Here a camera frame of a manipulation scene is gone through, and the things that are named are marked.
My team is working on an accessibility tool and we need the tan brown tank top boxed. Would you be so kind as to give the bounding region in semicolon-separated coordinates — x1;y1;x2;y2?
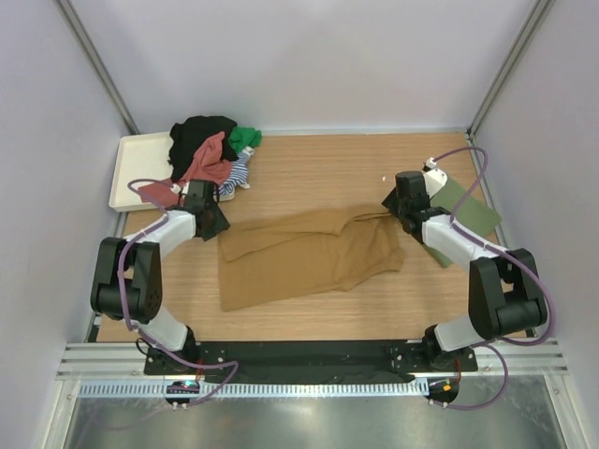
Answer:
218;204;404;311

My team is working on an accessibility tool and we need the olive green printed tank top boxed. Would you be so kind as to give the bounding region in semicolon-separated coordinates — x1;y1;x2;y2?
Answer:
423;180;503;269

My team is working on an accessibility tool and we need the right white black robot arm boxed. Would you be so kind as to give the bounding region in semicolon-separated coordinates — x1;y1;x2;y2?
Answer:
383;168;549;370

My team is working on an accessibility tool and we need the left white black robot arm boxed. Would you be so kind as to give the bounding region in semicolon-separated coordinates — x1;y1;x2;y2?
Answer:
90;179;229;374

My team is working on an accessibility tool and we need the dusty pink tank top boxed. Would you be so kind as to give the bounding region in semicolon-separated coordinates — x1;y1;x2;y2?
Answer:
139;132;231;208

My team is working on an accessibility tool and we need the blue white striped tank top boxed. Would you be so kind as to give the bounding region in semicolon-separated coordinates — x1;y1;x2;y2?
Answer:
219;147;255;200

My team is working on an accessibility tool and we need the black tank top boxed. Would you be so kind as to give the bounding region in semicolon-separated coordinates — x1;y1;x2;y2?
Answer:
168;116;238;181

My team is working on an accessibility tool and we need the bright green tank top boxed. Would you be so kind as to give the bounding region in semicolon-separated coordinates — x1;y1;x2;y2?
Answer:
228;126;262;153

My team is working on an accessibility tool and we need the white plastic tray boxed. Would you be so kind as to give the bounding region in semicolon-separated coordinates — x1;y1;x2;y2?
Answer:
109;131;236;214

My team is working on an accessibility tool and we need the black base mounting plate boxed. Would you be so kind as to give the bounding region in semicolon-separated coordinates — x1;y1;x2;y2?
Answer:
142;339;479;385

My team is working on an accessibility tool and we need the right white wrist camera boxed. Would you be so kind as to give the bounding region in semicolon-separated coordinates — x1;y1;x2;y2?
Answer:
422;158;449;198

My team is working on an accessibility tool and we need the aluminium front rail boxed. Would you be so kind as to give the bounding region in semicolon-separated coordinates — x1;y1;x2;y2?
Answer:
58;339;568;378

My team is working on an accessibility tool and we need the slotted white cable duct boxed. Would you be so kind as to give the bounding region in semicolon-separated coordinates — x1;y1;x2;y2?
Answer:
78;378;429;399

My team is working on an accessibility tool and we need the left aluminium frame post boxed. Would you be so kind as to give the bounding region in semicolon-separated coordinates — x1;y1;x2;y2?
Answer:
53;0;139;135

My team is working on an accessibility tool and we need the aluminium frame post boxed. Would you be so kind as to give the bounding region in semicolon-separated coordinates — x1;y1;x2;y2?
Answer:
466;0;555;142
53;0;139;135

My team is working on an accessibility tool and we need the right aluminium frame post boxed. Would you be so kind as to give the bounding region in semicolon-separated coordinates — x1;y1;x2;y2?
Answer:
466;0;555;142

